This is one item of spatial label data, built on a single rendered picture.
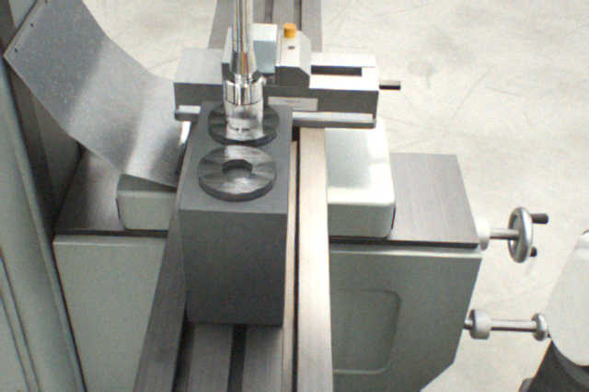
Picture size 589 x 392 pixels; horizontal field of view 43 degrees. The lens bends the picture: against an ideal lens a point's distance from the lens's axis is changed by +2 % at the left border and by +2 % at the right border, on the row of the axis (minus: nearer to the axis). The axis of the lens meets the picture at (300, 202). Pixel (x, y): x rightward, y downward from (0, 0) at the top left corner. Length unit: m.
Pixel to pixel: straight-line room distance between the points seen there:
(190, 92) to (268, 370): 0.55
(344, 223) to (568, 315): 0.73
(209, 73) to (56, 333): 0.61
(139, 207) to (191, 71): 0.26
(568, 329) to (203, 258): 0.41
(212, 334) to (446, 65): 2.68
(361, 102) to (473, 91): 2.07
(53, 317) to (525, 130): 2.13
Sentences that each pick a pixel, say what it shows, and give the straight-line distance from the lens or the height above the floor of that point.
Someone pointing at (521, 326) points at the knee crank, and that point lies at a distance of 1.55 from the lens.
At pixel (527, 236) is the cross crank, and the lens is 1.52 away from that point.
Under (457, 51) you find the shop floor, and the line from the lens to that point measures 3.60.
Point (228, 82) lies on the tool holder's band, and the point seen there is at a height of 1.20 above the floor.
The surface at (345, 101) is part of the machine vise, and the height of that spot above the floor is 0.98.
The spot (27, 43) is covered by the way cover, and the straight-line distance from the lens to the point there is 1.24.
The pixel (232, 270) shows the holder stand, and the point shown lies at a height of 1.03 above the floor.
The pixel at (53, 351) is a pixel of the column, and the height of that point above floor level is 0.46.
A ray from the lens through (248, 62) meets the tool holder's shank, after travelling 0.86.
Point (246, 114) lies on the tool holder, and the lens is 0.88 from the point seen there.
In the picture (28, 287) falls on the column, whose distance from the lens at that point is 1.43.
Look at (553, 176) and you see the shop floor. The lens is 2.89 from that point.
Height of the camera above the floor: 1.65
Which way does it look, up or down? 40 degrees down
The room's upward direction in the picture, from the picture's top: 3 degrees clockwise
